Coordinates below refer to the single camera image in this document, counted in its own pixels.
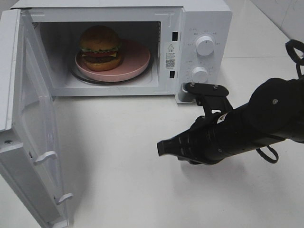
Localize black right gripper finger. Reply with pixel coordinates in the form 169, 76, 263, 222
157, 129, 197, 158

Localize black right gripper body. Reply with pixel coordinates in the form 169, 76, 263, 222
190, 95, 237, 164

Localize white timer knob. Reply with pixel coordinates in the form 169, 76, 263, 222
191, 66, 209, 84

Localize pink round plate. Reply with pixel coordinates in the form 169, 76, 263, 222
75, 39, 151, 83

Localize burger with lettuce and cheese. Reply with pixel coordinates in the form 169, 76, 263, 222
79, 26, 122, 71

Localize white microwave door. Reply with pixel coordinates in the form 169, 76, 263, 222
0, 9, 73, 228

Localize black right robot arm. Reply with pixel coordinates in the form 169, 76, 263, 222
157, 78, 304, 164

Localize upper white power knob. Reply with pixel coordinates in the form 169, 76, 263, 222
195, 34, 215, 56

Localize white microwave oven body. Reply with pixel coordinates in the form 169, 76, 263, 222
2, 0, 232, 103

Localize glass microwave turntable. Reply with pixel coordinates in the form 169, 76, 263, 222
69, 59, 158, 86

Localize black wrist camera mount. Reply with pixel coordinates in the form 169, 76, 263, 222
180, 82, 229, 97

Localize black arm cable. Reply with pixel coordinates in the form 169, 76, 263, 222
256, 39, 304, 164

